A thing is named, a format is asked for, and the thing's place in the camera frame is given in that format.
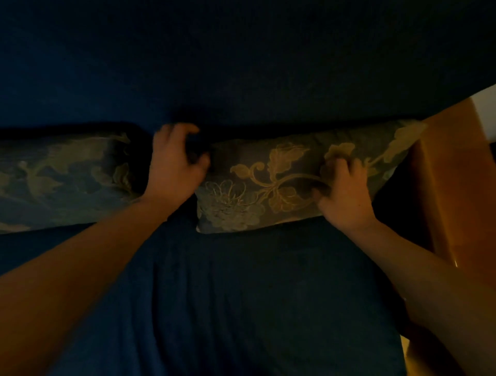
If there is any person's right hand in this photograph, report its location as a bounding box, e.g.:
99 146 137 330
312 156 379 234

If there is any person's left hand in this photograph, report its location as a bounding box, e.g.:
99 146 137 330
142 123 212 218

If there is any grey floral cushion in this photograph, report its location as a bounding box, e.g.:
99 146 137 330
195 119 428 235
0 132 152 235

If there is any person's right forearm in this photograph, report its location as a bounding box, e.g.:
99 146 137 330
349 219 496 376

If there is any person's left forearm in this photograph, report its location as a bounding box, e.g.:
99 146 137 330
0 197 176 376

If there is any dark blue sofa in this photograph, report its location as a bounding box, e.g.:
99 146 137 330
0 0 496 376

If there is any wooden side table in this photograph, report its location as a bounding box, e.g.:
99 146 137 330
399 97 496 376

